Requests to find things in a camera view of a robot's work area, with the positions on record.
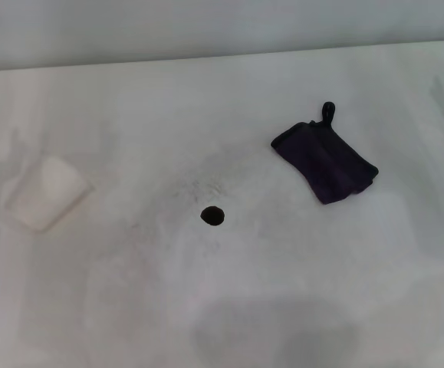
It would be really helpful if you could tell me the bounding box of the white paper cup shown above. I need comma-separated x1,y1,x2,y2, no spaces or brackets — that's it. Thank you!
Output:
5,154,94,233

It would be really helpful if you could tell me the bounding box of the black water stain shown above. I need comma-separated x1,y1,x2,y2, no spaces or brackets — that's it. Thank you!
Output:
199,205,226,228

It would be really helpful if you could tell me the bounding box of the purple rag with black loop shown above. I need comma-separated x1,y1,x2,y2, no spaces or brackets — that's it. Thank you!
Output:
270,100,380,205

